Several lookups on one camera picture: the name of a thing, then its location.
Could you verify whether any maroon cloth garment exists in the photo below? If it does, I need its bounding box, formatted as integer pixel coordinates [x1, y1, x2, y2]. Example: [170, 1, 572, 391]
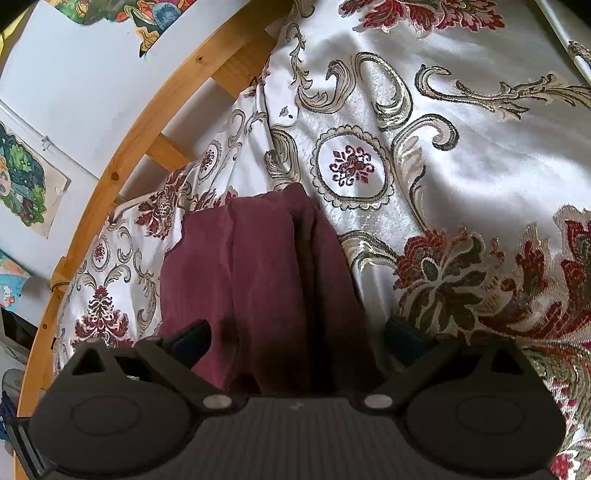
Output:
[158, 183, 387, 398]

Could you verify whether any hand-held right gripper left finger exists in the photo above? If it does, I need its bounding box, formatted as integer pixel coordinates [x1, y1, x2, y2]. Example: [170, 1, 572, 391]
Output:
[65, 318, 239, 412]

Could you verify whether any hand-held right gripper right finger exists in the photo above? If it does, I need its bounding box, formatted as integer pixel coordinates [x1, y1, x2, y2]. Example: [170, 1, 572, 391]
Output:
[361, 316, 533, 412]

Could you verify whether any green tree wall poster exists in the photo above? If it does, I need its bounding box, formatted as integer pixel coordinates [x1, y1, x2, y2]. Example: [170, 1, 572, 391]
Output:
[0, 121, 71, 239]

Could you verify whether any pale blue wall poster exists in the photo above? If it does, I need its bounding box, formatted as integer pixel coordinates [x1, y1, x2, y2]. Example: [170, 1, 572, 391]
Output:
[0, 249, 33, 306]

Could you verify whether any white wall cable conduit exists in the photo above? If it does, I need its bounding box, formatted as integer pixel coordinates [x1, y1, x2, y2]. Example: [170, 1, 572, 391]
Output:
[0, 98, 101, 180]

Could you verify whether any wooden bed frame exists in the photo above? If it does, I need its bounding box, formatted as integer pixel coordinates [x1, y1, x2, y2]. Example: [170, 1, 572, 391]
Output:
[13, 0, 297, 480]

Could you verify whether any colourful floral wall poster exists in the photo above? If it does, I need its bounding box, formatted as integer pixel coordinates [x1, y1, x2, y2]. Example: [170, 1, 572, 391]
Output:
[44, 0, 205, 59]

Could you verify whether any floral embroidered white bedspread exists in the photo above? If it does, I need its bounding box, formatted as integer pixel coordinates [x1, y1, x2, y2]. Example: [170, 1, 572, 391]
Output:
[52, 0, 591, 480]

